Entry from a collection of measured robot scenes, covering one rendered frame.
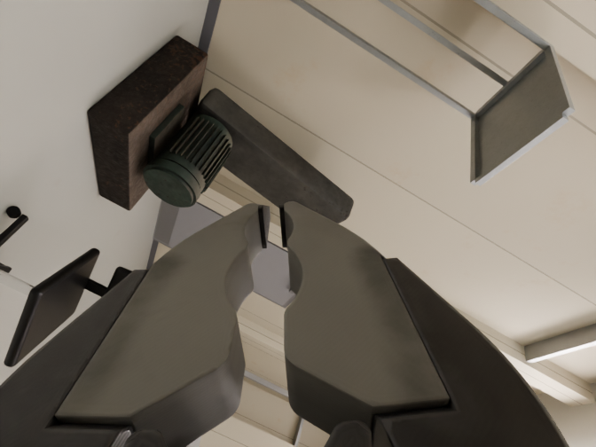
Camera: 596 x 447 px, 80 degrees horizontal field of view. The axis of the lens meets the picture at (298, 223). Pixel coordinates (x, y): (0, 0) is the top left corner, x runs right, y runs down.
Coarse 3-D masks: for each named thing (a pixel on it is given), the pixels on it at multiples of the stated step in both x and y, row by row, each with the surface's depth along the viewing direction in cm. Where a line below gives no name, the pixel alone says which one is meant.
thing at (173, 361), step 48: (192, 240) 10; (240, 240) 10; (144, 288) 8; (192, 288) 8; (240, 288) 10; (144, 336) 7; (192, 336) 7; (96, 384) 6; (144, 384) 6; (192, 384) 6; (240, 384) 8; (192, 432) 7
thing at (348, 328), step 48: (288, 240) 10; (336, 240) 10; (336, 288) 8; (384, 288) 8; (288, 336) 7; (336, 336) 7; (384, 336) 7; (288, 384) 7; (336, 384) 6; (384, 384) 6; (432, 384) 6
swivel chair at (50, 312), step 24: (24, 216) 171; (0, 240) 162; (0, 264) 175; (72, 264) 156; (24, 288) 157; (48, 288) 140; (72, 288) 164; (96, 288) 180; (24, 312) 138; (48, 312) 152; (72, 312) 182; (24, 336) 143
